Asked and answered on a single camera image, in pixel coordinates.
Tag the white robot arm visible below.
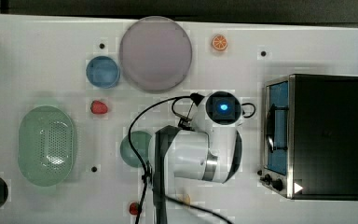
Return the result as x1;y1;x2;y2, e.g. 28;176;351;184
149;91;242;224

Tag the grey round plate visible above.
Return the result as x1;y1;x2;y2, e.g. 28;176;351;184
119;16;192;92

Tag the green cup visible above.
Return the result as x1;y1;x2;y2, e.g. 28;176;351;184
120;131;151;168

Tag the orange slice toy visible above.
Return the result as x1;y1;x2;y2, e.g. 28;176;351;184
211;35;227;51

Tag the large red strawberry toy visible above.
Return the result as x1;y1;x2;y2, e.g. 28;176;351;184
90;100;108;115

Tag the blue bowl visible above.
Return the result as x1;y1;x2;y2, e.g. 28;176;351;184
86;56;120;89

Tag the peeled banana toy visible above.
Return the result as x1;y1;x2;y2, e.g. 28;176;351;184
176;193;191;205

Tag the small red strawberry toy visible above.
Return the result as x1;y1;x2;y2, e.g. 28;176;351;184
129;202;141;216

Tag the black silver toaster oven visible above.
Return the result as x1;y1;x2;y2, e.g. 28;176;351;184
258;74;358;201

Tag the green perforated colander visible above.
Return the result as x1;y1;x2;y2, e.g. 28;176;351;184
18;105;76;187

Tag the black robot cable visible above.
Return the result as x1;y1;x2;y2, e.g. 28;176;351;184
127;92;257;224

